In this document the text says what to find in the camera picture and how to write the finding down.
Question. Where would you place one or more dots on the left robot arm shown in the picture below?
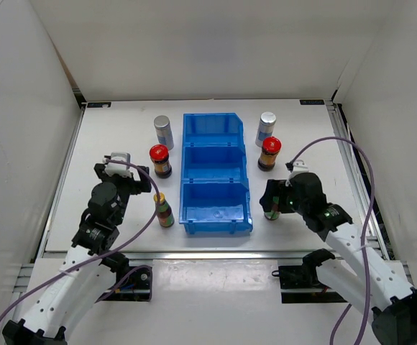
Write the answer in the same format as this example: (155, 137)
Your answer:
(92, 270)

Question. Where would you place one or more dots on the blue bin middle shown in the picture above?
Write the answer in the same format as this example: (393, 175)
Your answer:
(212, 164)

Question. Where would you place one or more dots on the aluminium table edge rail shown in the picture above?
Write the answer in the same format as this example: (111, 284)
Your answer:
(216, 255)

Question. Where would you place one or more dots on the left silver-capped spice shaker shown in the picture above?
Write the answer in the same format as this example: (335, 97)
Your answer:
(164, 131)

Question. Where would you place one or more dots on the blue bin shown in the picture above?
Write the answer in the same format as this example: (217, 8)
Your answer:
(213, 130)
(212, 164)
(215, 207)

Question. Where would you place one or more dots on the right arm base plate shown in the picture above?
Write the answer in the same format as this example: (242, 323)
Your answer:
(296, 287)

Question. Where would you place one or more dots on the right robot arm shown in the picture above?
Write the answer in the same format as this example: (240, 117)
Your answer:
(387, 302)

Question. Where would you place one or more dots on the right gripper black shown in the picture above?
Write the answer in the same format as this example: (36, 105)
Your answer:
(275, 188)

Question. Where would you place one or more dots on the blue bin far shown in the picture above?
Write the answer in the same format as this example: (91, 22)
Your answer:
(213, 130)

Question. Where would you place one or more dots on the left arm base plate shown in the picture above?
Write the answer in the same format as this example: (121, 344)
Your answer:
(133, 284)

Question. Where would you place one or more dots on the right black corner label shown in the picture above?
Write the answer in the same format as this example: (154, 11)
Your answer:
(312, 102)

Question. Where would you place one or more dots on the right silver-capped spice shaker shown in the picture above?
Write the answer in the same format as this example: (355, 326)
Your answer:
(265, 127)

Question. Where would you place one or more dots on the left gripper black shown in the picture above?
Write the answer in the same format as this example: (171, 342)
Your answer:
(137, 186)

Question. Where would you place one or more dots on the red-lid sauce jar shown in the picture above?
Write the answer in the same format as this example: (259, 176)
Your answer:
(271, 147)
(160, 158)

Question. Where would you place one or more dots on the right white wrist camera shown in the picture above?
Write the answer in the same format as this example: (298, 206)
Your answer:
(295, 168)

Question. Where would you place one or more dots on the left side aluminium rail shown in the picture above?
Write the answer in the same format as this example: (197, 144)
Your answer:
(25, 272)

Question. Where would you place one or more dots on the left black corner label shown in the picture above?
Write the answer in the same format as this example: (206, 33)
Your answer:
(98, 105)

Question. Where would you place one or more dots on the right side aluminium rail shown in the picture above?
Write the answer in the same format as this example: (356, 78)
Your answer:
(359, 179)

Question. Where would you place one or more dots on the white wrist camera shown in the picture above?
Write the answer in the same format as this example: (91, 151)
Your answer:
(116, 164)
(295, 168)

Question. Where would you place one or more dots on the yellow-cap sauce bottle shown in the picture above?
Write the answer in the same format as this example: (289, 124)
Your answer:
(164, 211)
(272, 214)

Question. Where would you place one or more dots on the blue bin near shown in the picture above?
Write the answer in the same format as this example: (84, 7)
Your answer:
(215, 207)

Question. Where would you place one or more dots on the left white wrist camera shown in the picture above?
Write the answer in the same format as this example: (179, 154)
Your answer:
(116, 164)

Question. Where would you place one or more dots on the silver-capped spice shaker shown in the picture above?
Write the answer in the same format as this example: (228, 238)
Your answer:
(164, 131)
(265, 127)

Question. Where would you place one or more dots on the black corner label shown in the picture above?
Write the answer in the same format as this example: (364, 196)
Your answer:
(312, 102)
(98, 105)

